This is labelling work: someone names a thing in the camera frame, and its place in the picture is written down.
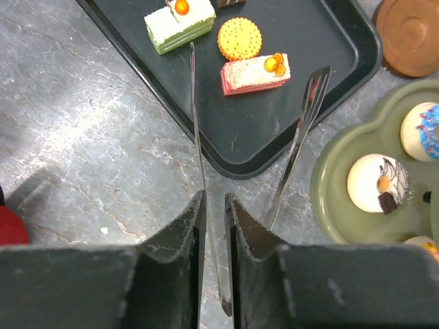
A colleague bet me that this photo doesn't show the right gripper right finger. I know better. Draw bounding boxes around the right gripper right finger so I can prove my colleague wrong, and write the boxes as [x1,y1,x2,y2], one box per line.
[224,193,438,328]

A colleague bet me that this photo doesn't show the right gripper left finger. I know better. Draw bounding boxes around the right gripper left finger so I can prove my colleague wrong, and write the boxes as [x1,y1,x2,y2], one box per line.
[1,191,206,328]

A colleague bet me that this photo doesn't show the white chocolate donut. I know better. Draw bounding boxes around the white chocolate donut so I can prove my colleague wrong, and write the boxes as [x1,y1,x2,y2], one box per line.
[347,154,409,215]

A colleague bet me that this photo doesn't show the metal tongs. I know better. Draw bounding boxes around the metal tongs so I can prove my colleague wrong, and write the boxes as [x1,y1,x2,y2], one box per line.
[189,42,331,317]

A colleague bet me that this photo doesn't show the blue iced donut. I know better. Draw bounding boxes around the blue iced donut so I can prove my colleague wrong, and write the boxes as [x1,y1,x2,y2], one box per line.
[400,102,438,162]

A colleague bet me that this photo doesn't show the pink striped cake slice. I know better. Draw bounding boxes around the pink striped cake slice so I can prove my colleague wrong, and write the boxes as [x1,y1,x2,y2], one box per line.
[220,53,291,96]

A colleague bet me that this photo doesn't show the orange biscuit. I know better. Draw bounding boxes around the orange biscuit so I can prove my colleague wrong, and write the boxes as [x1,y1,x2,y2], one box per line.
[217,17,262,61]

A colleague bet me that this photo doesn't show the green white cake slice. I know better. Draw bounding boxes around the green white cake slice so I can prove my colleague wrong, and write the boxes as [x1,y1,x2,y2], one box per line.
[144,0,216,55]

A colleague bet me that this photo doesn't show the chocolate layer cake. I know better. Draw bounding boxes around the chocolate layer cake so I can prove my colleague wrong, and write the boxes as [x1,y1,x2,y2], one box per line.
[217,0,246,8]

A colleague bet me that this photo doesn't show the white pink sprinkle donut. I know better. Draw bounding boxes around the white pink sprinkle donut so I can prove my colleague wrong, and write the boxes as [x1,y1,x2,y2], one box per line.
[405,236,439,260]

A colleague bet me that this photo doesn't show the green three-tier stand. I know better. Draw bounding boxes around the green three-tier stand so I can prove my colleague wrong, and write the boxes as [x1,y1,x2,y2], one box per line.
[311,80,438,243]

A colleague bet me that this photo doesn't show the red mug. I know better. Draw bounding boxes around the red mug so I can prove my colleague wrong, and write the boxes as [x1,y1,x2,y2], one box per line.
[0,188,29,246]

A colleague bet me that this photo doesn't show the black baking tray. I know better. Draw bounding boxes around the black baking tray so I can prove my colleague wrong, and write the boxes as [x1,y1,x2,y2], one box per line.
[81,1,382,180]

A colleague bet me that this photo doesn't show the right brown saucer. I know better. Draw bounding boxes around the right brown saucer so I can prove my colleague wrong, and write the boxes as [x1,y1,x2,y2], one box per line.
[374,0,438,77]

